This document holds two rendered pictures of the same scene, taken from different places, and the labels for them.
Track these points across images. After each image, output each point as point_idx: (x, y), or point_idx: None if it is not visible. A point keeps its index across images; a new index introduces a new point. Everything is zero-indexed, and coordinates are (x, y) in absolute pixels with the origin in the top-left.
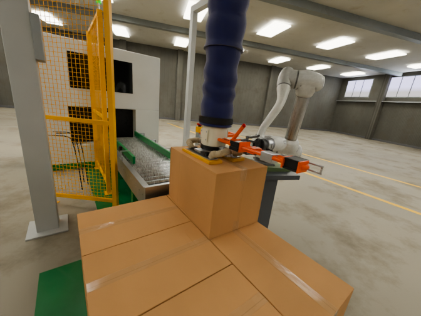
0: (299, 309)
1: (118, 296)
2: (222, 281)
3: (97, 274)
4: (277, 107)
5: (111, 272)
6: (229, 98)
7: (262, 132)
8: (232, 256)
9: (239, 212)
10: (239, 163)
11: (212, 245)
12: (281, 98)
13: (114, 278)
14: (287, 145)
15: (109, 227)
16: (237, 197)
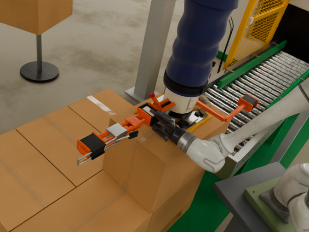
0: (35, 231)
1: (39, 129)
2: (56, 179)
3: (54, 116)
4: (259, 117)
5: (56, 121)
6: (181, 60)
7: (232, 137)
8: (84, 187)
9: (128, 177)
10: (156, 136)
11: (95, 171)
12: (271, 107)
13: (52, 124)
14: (296, 205)
15: (98, 107)
16: (128, 160)
